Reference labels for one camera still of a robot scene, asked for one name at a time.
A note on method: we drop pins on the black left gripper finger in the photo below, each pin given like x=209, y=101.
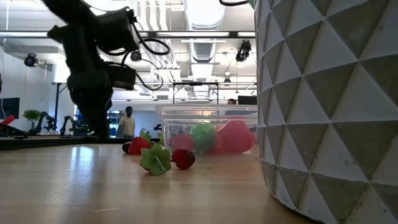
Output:
x=102, y=124

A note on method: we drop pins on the small dark cherry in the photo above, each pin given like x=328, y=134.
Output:
x=126, y=148

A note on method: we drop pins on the red strawberry with green leaves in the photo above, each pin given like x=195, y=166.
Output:
x=138, y=146
x=183, y=143

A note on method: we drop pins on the clear plastic tupperware container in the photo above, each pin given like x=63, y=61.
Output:
x=174, y=124

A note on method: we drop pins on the dark red raspberry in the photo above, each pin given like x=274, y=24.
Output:
x=184, y=159

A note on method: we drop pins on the green toy fruit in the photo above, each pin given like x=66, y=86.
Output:
x=202, y=135

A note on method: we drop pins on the red toy bell pepper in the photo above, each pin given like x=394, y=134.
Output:
x=236, y=137

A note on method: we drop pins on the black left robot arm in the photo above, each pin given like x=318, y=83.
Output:
x=74, y=18

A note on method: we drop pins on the person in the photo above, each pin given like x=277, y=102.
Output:
x=127, y=124
x=231, y=101

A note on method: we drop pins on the background black robot arms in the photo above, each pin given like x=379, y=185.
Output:
x=77, y=127

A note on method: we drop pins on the black ceiling spotlight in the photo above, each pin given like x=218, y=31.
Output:
x=136, y=56
x=30, y=61
x=242, y=53

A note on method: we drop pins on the background green potted plant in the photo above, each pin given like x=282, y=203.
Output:
x=31, y=114

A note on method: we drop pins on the red background object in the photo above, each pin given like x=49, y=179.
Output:
x=7, y=120

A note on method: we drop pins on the black desk monitor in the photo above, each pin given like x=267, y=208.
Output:
x=247, y=100

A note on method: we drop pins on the white geometric planter pot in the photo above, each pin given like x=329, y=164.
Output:
x=326, y=109

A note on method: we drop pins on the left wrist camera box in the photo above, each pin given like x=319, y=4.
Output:
x=122, y=76

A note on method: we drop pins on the black background workstation frame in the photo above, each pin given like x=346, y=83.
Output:
x=196, y=83
x=57, y=105

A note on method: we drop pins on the black aluminium table frame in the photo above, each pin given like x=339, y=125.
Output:
x=46, y=143

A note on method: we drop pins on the dark wall monitor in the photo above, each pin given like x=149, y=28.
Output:
x=9, y=108

